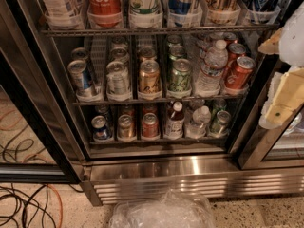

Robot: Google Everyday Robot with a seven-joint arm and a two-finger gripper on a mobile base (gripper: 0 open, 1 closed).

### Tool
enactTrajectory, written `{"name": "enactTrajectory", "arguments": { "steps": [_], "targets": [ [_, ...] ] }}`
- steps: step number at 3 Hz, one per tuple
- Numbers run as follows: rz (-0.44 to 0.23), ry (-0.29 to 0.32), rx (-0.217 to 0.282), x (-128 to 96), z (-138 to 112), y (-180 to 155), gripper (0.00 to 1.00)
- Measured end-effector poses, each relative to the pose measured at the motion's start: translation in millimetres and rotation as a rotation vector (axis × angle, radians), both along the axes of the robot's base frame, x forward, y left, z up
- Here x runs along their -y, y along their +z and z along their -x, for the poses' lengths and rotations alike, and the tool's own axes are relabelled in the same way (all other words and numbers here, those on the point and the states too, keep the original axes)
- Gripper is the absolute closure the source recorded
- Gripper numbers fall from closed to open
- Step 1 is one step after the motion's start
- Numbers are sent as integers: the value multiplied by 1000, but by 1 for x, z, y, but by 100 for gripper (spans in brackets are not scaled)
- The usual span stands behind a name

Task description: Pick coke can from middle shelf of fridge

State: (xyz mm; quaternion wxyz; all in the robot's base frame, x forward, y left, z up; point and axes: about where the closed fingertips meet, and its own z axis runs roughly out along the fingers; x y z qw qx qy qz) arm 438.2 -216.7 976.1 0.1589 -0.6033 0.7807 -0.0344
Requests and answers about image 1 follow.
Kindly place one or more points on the stainless steel fridge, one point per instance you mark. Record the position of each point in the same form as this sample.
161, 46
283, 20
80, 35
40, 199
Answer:
39, 38

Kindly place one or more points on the blue pepsi can bottom shelf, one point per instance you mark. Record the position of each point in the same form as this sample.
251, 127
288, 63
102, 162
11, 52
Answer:
101, 130

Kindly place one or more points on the blue silver can front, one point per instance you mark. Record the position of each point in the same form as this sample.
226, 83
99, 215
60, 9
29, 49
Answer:
82, 79

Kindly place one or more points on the white silver can front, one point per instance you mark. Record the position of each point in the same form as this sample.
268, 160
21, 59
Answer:
117, 78

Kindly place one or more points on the green can bottom shelf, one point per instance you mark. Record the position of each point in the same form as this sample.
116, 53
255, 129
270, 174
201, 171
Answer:
219, 126

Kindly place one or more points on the large coca-cola bottle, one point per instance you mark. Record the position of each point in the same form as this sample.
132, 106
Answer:
105, 12

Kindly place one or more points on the red can bottom shelf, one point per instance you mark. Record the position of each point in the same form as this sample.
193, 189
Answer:
150, 126

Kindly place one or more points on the gold soda can front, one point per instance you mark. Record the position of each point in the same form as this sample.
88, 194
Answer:
149, 79

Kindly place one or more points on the clear plastic bag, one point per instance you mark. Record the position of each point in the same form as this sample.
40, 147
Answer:
172, 210

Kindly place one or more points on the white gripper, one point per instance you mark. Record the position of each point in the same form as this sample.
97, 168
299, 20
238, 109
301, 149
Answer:
294, 43

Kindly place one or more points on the dark juice bottle white cap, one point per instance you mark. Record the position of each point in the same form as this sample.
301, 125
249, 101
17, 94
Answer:
174, 122

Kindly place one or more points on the small water bottle bottom shelf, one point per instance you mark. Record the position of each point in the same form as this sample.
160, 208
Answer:
196, 128

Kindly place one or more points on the red coke can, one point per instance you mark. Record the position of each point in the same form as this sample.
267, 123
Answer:
239, 72
234, 50
230, 37

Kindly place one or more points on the green soda can front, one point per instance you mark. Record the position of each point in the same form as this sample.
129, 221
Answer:
180, 75

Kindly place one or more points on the red coke can front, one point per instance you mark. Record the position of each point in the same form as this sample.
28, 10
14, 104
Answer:
239, 72

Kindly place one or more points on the gold can bottom shelf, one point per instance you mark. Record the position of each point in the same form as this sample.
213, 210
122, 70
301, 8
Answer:
126, 128

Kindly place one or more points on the clear water bottle middle shelf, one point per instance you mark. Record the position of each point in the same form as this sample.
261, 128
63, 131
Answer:
211, 69

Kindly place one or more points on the blue large bottle top shelf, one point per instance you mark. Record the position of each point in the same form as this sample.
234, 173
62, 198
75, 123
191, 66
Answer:
181, 8

